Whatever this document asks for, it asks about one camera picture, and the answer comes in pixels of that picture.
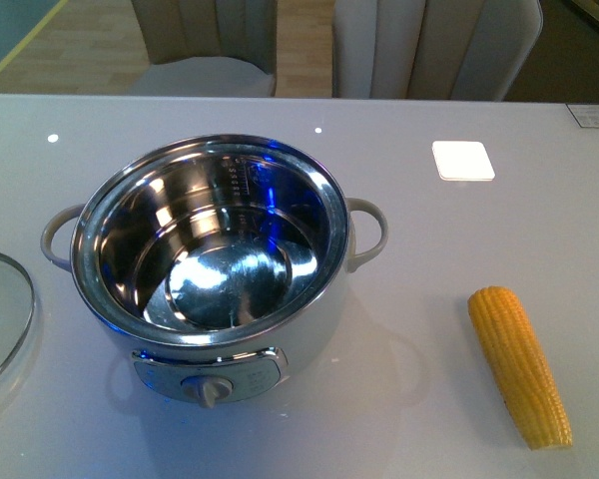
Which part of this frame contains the beige chair left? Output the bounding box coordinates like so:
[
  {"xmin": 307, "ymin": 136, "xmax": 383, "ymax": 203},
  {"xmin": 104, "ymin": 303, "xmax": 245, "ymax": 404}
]
[{"xmin": 127, "ymin": 0, "xmax": 278, "ymax": 98}]

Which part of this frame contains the table label sticker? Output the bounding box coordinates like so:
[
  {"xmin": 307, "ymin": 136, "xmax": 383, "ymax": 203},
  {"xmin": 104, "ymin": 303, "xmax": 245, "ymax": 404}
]
[{"xmin": 566, "ymin": 104, "xmax": 599, "ymax": 129}]

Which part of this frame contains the beige chair right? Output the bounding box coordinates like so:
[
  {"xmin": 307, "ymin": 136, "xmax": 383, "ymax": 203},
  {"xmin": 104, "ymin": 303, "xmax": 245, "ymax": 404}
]
[{"xmin": 332, "ymin": 0, "xmax": 543, "ymax": 101}]

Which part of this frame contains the yellow corn cob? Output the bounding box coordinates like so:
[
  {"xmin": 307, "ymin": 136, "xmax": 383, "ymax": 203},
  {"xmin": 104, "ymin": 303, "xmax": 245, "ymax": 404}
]
[{"xmin": 467, "ymin": 286, "xmax": 573, "ymax": 450}]

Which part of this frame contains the white electric cooking pot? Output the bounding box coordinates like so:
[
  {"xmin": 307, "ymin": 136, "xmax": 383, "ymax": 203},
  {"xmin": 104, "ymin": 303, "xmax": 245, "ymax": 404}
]
[{"xmin": 41, "ymin": 134, "xmax": 388, "ymax": 408}]

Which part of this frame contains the beige chair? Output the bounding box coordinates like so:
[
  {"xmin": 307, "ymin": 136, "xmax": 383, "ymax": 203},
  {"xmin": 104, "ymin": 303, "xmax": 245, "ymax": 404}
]
[
  {"xmin": 127, "ymin": 0, "xmax": 278, "ymax": 98},
  {"xmin": 332, "ymin": 0, "xmax": 543, "ymax": 101}
]

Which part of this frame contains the glass pot lid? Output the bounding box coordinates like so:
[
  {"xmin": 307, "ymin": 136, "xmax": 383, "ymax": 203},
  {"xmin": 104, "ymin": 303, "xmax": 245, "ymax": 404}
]
[{"xmin": 0, "ymin": 252, "xmax": 36, "ymax": 375}]

